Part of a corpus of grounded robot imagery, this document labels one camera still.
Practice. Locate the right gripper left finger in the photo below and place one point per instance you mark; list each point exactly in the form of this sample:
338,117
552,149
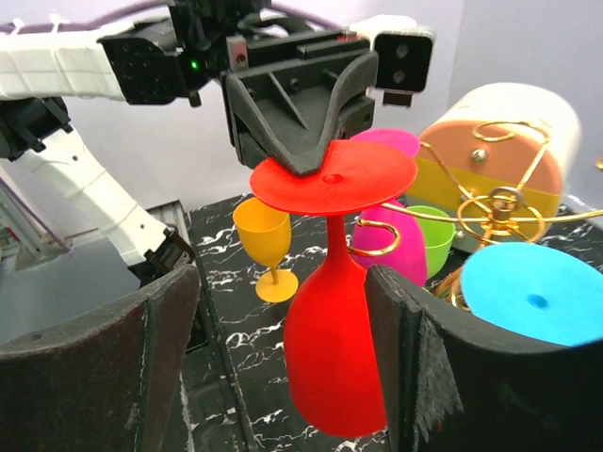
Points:
105,380

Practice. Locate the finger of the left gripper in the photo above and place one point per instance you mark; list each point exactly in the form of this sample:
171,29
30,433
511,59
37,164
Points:
291,110

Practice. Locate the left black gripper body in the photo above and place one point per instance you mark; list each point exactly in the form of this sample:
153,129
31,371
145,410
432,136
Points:
303,46

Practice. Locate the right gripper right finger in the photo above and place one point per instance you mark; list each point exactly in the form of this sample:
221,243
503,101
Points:
453,382

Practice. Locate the orange wine glass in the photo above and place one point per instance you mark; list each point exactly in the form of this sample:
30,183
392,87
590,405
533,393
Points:
265,235

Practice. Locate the red wine glass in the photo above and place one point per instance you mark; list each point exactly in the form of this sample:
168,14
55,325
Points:
329,354

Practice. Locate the blue wine glass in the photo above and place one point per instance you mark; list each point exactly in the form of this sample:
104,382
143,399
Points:
536,291

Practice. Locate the magenta wine glass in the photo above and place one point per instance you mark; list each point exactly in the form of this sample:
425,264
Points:
375,238

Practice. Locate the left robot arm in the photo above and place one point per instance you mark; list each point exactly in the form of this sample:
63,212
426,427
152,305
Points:
145,63

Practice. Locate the light green wine glass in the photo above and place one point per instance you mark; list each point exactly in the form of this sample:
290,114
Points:
428,249

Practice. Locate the round mini drawer cabinet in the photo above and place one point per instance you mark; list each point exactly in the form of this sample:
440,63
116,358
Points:
520,102

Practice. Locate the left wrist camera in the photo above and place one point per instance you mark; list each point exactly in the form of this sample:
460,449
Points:
405,50

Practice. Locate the gold wire glass rack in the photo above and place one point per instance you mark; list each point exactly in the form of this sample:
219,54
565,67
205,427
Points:
494,212

